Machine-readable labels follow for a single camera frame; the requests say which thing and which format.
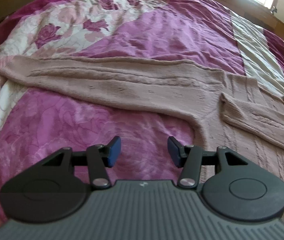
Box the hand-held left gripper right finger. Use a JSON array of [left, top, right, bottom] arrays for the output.
[[167, 136, 251, 188]]

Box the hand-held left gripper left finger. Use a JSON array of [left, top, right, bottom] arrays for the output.
[[36, 136, 122, 189]]

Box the pink knitted cardigan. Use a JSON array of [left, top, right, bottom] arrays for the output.
[[0, 54, 284, 230]]

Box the purple floral quilt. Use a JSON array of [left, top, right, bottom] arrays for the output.
[[0, 0, 247, 230]]

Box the maroon and white striped blanket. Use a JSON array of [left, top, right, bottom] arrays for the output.
[[228, 10, 284, 105]]

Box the low wooden cabinet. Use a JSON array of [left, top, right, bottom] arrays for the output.
[[214, 0, 284, 54]]

